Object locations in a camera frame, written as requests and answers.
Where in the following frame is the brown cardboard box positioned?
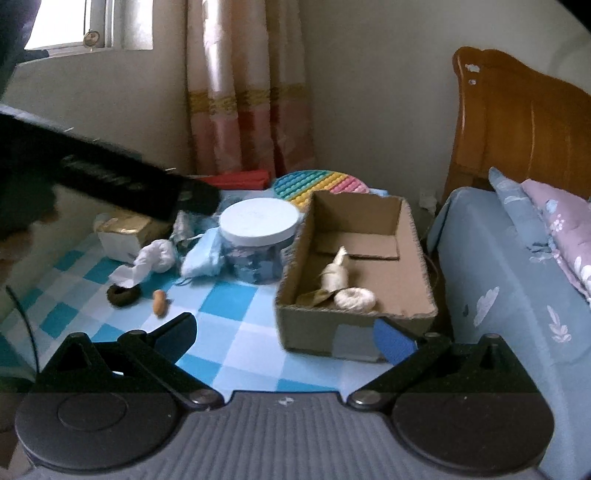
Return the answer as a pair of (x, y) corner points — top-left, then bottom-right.
(274, 191), (438, 362)

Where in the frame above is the white sock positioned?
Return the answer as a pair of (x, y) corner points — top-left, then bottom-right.
(109, 239), (175, 289)

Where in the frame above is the pink striped curtain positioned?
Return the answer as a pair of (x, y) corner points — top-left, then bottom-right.
(186, 0), (315, 177)

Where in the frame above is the person's left hand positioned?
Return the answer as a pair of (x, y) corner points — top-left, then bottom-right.
(1, 223), (41, 263)

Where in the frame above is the window with white frame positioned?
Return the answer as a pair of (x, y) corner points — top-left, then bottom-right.
(26, 0), (153, 56)

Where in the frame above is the light blue face mask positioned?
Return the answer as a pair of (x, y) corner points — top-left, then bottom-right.
(180, 227), (223, 279)

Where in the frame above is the pink floral quilt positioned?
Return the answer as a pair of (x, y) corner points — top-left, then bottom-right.
(521, 179), (590, 303)

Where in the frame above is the dark brown hair scrunchie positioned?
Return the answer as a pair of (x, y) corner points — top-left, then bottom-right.
(106, 285), (141, 308)

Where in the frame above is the cream fabric bow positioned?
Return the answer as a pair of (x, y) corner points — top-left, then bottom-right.
(295, 246), (349, 307)

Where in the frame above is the blue floral bed sheet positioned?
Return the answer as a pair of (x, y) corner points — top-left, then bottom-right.
(427, 187), (590, 479)

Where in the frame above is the blue floral pillow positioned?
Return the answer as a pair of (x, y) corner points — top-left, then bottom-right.
(488, 167), (551, 253)

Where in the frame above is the wooden bed headboard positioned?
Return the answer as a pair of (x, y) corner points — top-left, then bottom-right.
(444, 46), (590, 198)

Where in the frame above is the blue checkered tablecloth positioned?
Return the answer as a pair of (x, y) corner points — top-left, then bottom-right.
(1, 235), (390, 397)

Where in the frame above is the gold and white box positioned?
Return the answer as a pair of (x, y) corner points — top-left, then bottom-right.
(93, 210), (172, 264)

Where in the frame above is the cream hair scrunchie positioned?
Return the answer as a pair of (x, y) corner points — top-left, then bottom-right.
(334, 287), (377, 313)

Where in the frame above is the rainbow pop-it silicone mat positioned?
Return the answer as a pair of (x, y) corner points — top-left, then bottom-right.
(273, 170), (370, 212)

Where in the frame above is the red flat object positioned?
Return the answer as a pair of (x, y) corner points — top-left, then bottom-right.
(198, 170), (270, 190)

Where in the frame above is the clear jar white lid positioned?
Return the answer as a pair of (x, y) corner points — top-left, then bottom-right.
(219, 198), (301, 284)

